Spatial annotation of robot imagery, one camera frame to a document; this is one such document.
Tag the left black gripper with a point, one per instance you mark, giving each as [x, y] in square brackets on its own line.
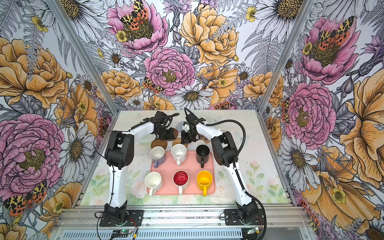
[169, 135]

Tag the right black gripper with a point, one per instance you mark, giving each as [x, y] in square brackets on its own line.
[185, 140]

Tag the tan rattan round coaster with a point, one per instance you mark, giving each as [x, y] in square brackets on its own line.
[179, 141]

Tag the brown paw shaped coaster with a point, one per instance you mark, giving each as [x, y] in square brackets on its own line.
[207, 141]

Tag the grey woven round coaster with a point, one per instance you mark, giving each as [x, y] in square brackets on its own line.
[180, 126]

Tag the scratched dark wooden coaster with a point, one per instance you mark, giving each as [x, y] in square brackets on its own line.
[173, 134]

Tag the large plain wooden coaster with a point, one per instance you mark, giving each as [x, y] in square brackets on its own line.
[159, 143]

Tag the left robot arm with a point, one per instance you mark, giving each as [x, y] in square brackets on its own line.
[119, 154]

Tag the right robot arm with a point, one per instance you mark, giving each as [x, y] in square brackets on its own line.
[226, 154]

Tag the black mug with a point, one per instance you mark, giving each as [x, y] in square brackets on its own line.
[202, 155]

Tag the white speckled mug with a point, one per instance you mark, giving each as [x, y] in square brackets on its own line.
[179, 153]

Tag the lavender mug white inside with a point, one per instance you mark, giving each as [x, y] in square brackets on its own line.
[158, 156]

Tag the pink silicone tray mat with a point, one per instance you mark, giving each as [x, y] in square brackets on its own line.
[191, 166]

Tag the red inside mug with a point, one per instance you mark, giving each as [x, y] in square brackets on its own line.
[181, 181]

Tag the yellow mug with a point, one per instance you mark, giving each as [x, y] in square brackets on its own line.
[204, 181]

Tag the green circuit board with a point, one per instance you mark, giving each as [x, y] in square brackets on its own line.
[121, 234]

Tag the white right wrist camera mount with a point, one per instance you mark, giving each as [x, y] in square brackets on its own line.
[186, 127]

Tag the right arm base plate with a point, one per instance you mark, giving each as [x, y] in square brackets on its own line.
[232, 217]

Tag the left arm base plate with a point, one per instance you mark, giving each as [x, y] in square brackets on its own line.
[129, 218]

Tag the aluminium front rail frame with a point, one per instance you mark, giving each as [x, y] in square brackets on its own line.
[283, 222]

